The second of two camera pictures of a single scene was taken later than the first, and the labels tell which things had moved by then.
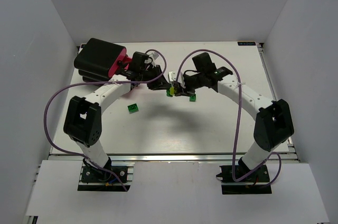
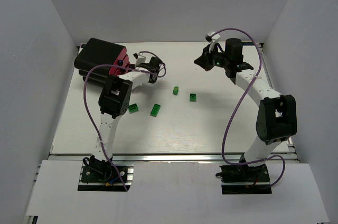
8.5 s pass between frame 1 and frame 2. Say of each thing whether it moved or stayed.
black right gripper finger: moved
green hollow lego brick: stayed
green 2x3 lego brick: stayed
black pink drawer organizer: stayed
